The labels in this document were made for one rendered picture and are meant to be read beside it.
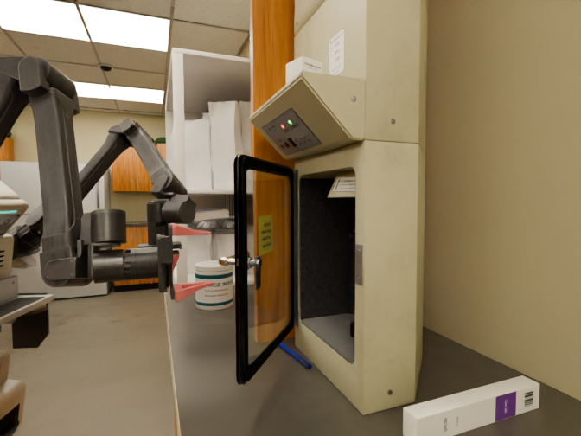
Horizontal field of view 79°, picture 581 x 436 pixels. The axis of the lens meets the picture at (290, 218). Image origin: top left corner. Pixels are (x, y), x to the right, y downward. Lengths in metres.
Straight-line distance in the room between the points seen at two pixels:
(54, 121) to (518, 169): 0.96
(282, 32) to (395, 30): 0.40
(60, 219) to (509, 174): 0.93
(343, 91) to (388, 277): 0.32
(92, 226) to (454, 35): 0.99
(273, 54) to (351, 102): 0.43
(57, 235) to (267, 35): 0.67
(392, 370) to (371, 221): 0.27
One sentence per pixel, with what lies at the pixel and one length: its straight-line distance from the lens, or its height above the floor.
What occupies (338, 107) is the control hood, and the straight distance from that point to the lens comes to 0.60.
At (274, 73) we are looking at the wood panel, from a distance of 0.98.
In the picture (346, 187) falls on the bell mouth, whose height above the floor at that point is 1.34.
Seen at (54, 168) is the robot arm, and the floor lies 1.37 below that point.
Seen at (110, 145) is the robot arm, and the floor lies 1.49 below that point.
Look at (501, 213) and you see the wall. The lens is 0.97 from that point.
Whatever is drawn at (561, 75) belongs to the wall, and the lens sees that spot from 0.93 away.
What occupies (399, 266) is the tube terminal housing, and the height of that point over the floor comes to 1.19.
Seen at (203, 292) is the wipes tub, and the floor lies 1.00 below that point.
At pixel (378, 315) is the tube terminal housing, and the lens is 0.65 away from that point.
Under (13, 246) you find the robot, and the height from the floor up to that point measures 1.18.
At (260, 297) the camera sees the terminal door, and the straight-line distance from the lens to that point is 0.70.
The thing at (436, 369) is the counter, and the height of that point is 0.94.
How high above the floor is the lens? 1.31
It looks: 3 degrees down
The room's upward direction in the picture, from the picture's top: straight up
